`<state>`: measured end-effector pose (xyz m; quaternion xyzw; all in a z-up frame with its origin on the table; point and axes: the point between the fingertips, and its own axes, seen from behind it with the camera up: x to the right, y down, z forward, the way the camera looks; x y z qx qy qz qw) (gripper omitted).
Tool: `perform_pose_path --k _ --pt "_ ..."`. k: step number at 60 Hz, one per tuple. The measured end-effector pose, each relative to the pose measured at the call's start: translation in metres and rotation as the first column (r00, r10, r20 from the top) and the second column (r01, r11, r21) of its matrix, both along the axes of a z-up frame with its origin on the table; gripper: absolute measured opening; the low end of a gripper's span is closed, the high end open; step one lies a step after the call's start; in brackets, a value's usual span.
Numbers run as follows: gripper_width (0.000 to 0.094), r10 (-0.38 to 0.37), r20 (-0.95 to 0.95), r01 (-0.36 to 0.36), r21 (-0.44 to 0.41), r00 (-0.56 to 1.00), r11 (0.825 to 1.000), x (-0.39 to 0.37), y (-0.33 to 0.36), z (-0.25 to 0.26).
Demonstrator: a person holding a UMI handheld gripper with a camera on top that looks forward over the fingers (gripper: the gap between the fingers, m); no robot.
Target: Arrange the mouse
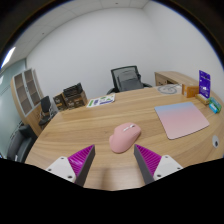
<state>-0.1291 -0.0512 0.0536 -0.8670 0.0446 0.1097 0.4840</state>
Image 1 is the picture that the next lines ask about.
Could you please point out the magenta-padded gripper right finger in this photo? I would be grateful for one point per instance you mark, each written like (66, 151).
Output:
(165, 165)

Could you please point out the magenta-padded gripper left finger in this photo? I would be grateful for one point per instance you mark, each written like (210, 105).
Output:
(63, 168)

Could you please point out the pink computer mouse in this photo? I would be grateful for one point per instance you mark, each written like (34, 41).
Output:
(123, 139)

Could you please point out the pink and blue mouse pad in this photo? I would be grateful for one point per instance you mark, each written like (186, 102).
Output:
(181, 119)

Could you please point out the black padded chair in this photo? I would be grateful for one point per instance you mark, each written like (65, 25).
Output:
(20, 143)

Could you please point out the small black chair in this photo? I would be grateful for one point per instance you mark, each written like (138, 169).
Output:
(45, 105)

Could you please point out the wooden shelf unit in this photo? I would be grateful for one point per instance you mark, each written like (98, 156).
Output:
(28, 110)

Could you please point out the brown cardboard box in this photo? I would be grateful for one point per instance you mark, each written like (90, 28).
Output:
(75, 100)

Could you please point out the small blue box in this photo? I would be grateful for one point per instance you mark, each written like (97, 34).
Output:
(213, 108)

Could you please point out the small tan box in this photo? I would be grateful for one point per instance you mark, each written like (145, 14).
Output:
(202, 99)

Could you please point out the clear sheet with grey swirl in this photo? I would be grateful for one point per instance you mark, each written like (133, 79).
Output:
(168, 89)

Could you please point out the white green purple leaflet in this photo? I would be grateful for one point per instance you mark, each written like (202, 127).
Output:
(101, 100)

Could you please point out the orange cardboard box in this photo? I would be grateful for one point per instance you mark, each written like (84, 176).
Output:
(190, 91)

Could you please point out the green box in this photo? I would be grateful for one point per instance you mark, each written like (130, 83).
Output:
(216, 103)

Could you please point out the wooden side desk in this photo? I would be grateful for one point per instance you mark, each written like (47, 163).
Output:
(173, 76)

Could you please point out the purple product card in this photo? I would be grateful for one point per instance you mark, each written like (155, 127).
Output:
(204, 83)

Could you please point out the grey backpack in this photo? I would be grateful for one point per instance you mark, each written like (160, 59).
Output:
(128, 81)

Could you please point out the black mesh office chair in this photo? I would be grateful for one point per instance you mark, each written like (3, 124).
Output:
(114, 75)

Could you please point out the ceiling light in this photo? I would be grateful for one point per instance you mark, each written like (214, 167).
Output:
(8, 57)

